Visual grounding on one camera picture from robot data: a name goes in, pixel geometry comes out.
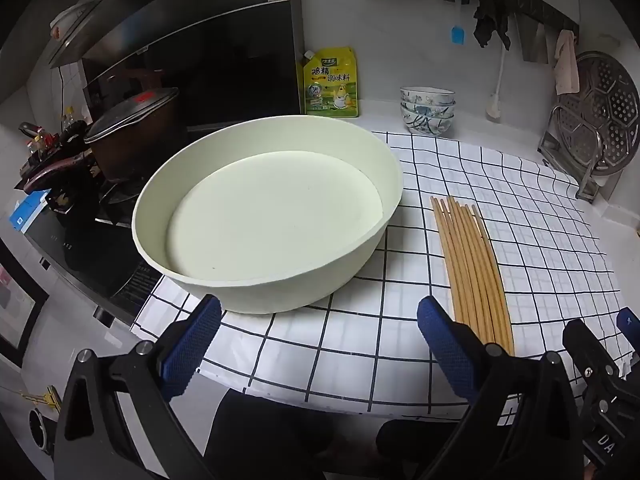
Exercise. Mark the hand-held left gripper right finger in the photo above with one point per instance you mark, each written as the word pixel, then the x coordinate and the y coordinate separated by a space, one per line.
pixel 450 355

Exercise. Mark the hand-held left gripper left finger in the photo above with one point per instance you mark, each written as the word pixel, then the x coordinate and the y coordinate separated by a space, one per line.
pixel 195 345

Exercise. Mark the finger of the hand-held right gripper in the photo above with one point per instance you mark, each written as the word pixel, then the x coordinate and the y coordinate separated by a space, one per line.
pixel 590 355
pixel 630 325

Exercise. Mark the bundle of wooden chopsticks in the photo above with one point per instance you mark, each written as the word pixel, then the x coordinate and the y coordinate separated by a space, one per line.
pixel 470 260

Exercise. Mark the white round tray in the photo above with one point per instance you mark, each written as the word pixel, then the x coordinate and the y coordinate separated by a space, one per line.
pixel 270 210

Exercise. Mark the black grid white tablecloth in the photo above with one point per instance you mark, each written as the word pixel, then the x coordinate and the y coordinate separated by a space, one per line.
pixel 540 240

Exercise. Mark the black gas stove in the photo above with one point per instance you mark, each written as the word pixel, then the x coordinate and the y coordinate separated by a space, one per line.
pixel 95 250

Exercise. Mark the steel lid rack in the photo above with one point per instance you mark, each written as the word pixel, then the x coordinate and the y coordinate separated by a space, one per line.
pixel 590 180

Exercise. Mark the brown cooking pot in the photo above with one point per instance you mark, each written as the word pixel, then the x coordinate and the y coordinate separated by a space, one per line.
pixel 135 150

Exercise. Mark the blue white carton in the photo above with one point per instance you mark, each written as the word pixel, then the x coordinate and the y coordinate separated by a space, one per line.
pixel 30 210

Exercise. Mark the steel steamer plate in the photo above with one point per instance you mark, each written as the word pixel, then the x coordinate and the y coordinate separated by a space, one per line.
pixel 605 110

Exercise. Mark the black frying pan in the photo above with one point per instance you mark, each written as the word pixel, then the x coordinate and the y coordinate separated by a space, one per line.
pixel 65 147

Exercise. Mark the grey pot lid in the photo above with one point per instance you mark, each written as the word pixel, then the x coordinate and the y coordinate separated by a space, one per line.
pixel 132 110

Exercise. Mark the white dish brush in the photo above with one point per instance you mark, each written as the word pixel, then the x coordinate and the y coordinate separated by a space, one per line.
pixel 495 105

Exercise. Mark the cluster of condiment bottles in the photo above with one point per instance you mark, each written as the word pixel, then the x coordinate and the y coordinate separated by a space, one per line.
pixel 65 120

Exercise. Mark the pink cloth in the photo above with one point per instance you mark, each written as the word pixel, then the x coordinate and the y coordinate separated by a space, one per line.
pixel 566 62

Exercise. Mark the yellow seasoning pouch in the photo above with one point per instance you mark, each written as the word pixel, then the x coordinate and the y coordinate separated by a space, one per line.
pixel 330 85

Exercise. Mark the steel cleaver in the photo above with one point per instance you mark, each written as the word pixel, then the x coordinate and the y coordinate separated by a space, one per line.
pixel 532 37

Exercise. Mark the blue silicone scraper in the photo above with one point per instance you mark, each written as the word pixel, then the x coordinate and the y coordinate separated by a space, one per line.
pixel 458 35

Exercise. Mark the dark hanging rag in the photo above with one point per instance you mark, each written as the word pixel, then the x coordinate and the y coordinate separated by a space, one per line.
pixel 492 22

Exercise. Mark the white container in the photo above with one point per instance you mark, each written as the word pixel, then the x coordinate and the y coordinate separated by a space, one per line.
pixel 67 20

